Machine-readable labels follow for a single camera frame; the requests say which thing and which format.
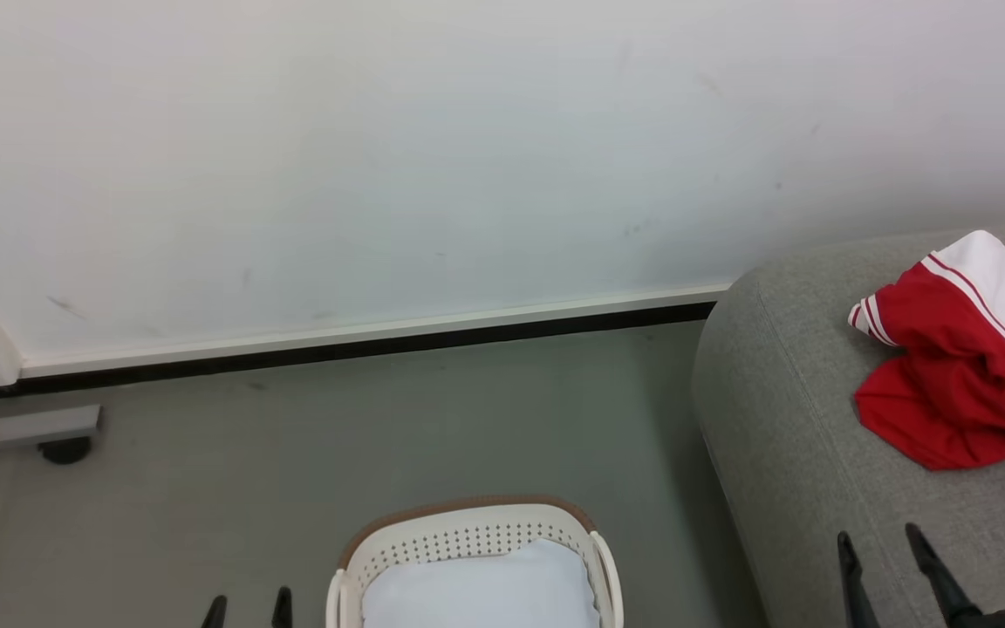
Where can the black baseboard strip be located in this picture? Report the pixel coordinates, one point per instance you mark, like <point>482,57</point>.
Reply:
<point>380,345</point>

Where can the black caster wheel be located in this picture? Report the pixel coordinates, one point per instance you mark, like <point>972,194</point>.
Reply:
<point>64,450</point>

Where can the white perforated laundry basket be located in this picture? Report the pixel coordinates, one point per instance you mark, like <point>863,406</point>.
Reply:
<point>468,532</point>

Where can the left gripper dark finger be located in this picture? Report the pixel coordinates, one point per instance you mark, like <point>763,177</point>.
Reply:
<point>283,610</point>
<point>216,615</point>

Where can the grey fabric sofa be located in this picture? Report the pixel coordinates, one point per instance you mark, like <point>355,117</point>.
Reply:
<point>790,419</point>

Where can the white baseboard trim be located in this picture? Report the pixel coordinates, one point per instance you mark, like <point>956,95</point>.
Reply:
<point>380,330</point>

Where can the light blue cloth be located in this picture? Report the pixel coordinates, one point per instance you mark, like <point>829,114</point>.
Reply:
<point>485,589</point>

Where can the red and white garment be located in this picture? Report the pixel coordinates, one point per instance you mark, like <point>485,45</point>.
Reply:
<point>947,384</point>

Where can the grey metal frame leg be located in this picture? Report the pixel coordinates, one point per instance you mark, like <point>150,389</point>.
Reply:
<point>31,427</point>

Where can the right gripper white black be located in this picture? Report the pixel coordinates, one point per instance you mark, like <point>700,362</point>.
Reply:
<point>995,621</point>

